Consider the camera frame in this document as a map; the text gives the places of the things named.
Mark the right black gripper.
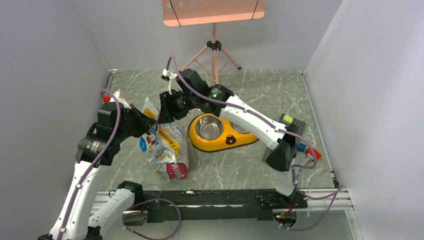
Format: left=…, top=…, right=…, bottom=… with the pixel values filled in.
left=157, top=88, right=199, bottom=124

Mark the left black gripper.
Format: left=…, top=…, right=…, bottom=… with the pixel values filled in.
left=115, top=103, right=158, bottom=142

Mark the pet food bag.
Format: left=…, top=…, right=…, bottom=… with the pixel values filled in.
left=139, top=96, right=190, bottom=184

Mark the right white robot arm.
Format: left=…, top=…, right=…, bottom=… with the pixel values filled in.
left=158, top=69, right=300, bottom=208

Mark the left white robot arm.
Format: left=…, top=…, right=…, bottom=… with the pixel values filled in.
left=38, top=101, right=160, bottom=240

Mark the yellow double pet bowl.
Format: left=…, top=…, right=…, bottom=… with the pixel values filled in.
left=187, top=113, right=259, bottom=153

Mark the pink music stand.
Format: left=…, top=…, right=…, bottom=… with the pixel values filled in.
left=160, top=0, right=267, bottom=83

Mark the green building brick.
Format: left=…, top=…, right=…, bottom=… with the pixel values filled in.
left=282, top=114, right=294, bottom=125

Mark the grey building baseplate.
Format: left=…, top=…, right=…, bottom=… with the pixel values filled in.
left=262, top=113, right=306, bottom=164

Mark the blue building brick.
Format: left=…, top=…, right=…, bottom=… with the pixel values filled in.
left=297, top=142, right=307, bottom=152

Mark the red grey toy tool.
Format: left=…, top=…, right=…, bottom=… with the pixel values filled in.
left=294, top=146, right=323, bottom=167

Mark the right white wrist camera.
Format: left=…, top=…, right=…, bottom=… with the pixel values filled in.
left=161, top=68, right=178, bottom=95

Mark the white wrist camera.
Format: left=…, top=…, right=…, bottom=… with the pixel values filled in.
left=109, top=89, right=131, bottom=110
left=161, top=68, right=178, bottom=95

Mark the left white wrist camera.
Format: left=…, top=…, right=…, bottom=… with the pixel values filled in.
left=109, top=89, right=131, bottom=110

